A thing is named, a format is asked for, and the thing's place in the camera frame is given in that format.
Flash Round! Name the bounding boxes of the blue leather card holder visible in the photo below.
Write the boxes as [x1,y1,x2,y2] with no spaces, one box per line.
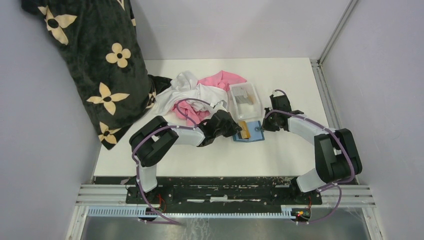
[232,121,265,143]

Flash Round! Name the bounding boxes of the gold credit card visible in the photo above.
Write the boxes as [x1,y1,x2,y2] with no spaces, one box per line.
[238,121,251,140]

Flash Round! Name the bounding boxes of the stack of credit cards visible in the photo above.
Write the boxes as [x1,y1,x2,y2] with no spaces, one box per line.
[234,93,255,105]

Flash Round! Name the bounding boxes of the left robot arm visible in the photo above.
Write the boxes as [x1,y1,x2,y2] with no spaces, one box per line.
[129,110,242,204]

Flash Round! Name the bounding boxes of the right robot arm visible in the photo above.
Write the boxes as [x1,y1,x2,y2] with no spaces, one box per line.
[261,89,363,204]

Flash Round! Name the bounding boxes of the clear plastic tray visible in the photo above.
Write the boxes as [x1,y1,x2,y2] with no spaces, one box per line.
[228,82,262,122]

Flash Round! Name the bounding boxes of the pink cloth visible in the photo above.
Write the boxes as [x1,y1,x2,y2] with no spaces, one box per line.
[171,70,247,126]

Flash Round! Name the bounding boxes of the white cloth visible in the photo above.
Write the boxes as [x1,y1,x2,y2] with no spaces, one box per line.
[152,71,228,115]

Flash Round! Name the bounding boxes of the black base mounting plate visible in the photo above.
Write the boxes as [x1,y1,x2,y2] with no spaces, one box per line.
[145,176,323,214]

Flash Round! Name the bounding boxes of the black floral blanket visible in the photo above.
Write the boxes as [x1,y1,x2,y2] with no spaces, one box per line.
[20,0,171,150]

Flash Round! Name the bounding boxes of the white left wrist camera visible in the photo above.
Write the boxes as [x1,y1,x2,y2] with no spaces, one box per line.
[213,101,227,112]

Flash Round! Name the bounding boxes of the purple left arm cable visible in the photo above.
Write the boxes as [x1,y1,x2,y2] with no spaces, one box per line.
[131,97,220,227]

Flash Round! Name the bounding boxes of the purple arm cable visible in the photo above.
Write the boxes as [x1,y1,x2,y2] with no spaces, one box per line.
[131,97,220,227]
[263,88,357,224]

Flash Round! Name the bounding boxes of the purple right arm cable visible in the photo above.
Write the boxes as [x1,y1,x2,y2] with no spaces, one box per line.
[263,88,357,224]

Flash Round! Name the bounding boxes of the aluminium frame rail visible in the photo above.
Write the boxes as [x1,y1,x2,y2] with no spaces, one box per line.
[65,184,384,240]

